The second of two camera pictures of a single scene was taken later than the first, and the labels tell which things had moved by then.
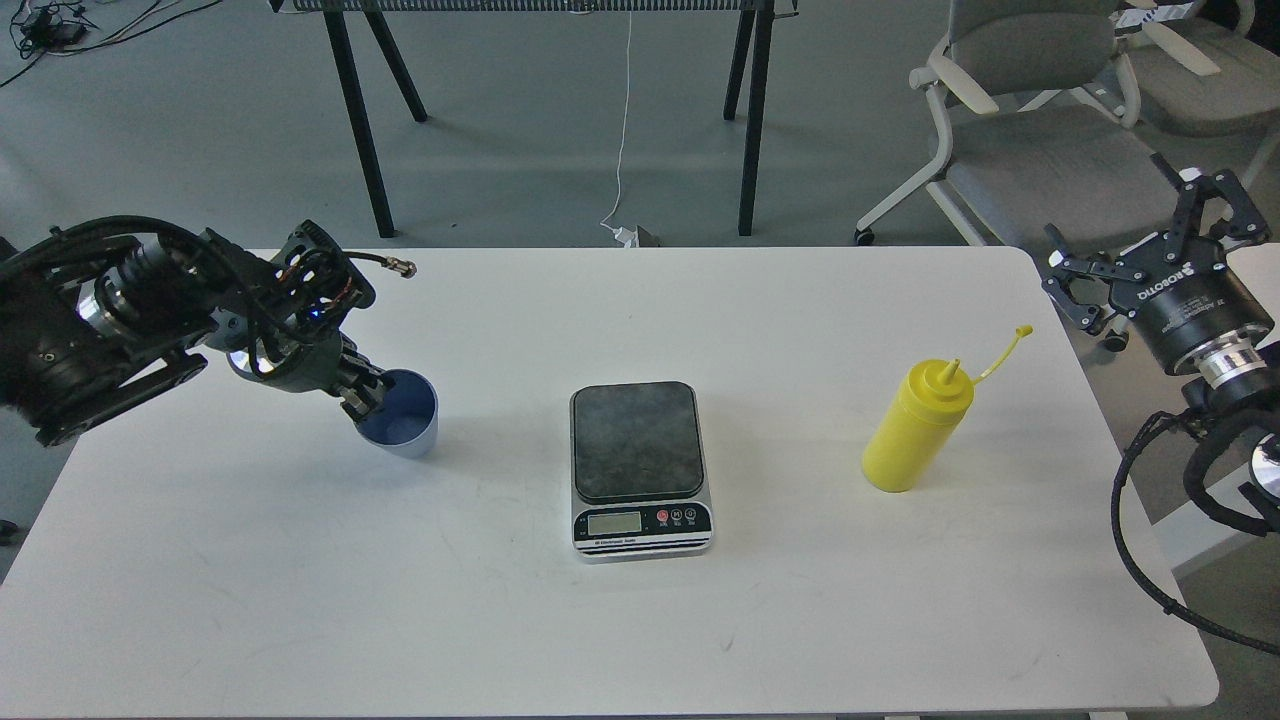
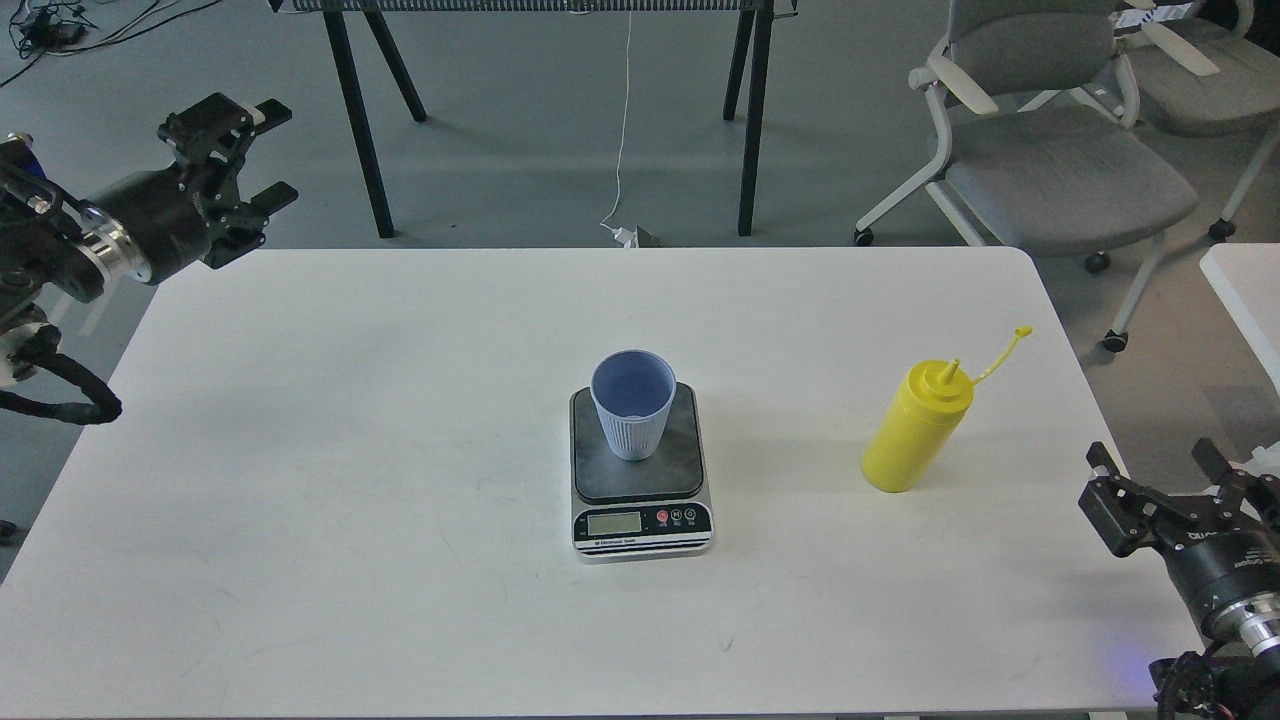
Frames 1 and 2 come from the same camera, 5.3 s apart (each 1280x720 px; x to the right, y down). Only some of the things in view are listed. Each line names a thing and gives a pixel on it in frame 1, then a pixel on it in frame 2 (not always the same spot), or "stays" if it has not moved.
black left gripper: (281, 320) → (168, 213)
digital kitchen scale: (639, 478) stays
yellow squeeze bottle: (926, 406) stays
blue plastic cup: (407, 425) → (633, 390)
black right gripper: (1195, 314) → (1224, 549)
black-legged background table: (350, 22) stays
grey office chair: (1053, 157) stays
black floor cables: (58, 27) stays
